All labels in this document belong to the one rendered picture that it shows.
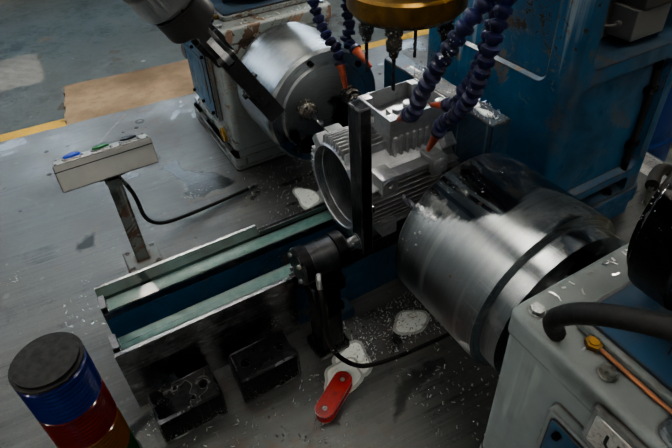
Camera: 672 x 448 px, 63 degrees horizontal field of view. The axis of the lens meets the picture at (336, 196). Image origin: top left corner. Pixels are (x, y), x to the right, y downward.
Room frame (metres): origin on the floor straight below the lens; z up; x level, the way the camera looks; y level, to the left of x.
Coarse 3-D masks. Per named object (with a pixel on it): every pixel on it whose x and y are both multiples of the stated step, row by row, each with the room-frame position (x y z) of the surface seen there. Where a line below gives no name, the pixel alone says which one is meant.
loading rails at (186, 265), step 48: (240, 240) 0.73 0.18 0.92; (288, 240) 0.74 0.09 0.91; (384, 240) 0.71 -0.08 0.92; (96, 288) 0.63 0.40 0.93; (144, 288) 0.64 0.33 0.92; (192, 288) 0.65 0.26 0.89; (240, 288) 0.62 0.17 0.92; (288, 288) 0.62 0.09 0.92; (144, 336) 0.54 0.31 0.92; (192, 336) 0.54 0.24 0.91; (240, 336) 0.57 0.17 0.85; (144, 384) 0.50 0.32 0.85
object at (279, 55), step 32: (288, 32) 1.08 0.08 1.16; (256, 64) 1.04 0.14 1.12; (288, 64) 0.97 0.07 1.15; (320, 64) 0.98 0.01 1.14; (352, 64) 1.02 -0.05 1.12; (288, 96) 0.95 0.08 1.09; (320, 96) 0.98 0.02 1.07; (352, 96) 0.97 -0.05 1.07; (288, 128) 0.94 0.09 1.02; (320, 128) 0.97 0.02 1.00
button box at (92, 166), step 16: (112, 144) 0.87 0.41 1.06; (128, 144) 0.84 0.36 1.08; (144, 144) 0.85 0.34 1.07; (64, 160) 0.81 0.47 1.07; (80, 160) 0.80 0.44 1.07; (96, 160) 0.81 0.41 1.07; (112, 160) 0.82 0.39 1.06; (128, 160) 0.82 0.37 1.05; (144, 160) 0.83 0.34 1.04; (64, 176) 0.78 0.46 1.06; (80, 176) 0.78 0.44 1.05; (96, 176) 0.79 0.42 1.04; (112, 176) 0.80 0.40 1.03; (64, 192) 0.76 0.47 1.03
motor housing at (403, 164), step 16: (320, 144) 0.79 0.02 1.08; (336, 144) 0.75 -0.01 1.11; (384, 144) 0.76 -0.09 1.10; (320, 160) 0.83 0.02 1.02; (336, 160) 0.84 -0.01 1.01; (384, 160) 0.74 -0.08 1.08; (400, 160) 0.74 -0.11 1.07; (416, 160) 0.75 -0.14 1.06; (448, 160) 0.76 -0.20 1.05; (320, 176) 0.82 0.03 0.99; (336, 176) 0.83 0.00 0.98; (400, 176) 0.71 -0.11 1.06; (416, 176) 0.73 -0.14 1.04; (336, 192) 0.81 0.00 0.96; (400, 192) 0.70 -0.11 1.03; (416, 192) 0.72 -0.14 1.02; (336, 208) 0.78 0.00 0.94; (384, 208) 0.69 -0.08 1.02; (400, 208) 0.71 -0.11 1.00; (336, 224) 0.76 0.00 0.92; (352, 224) 0.73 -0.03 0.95
